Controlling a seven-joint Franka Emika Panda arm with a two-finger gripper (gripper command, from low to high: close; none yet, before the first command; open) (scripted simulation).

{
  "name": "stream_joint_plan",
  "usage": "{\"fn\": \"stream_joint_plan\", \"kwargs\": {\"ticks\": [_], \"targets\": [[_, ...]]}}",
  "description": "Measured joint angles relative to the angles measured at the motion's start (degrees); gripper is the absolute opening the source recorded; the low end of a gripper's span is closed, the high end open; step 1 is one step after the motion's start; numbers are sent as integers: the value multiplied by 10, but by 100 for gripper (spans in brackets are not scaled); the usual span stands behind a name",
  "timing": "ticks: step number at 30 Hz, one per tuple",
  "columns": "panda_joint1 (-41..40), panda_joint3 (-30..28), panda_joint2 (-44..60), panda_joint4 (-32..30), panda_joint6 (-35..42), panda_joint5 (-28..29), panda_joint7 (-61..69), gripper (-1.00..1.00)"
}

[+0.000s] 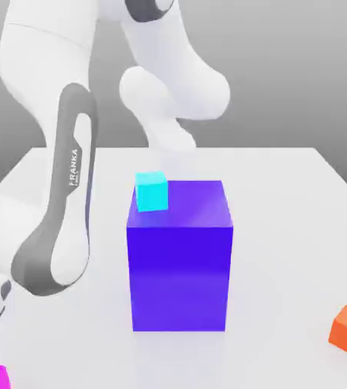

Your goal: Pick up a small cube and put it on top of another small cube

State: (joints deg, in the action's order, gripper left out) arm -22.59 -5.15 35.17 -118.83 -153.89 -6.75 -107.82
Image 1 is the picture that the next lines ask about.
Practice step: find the small cyan cube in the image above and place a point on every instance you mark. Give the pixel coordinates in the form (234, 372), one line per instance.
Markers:
(152, 194)

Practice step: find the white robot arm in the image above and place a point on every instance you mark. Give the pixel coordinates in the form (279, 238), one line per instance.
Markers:
(39, 91)

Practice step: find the large blue box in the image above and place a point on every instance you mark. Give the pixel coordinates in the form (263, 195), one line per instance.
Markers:
(179, 267)

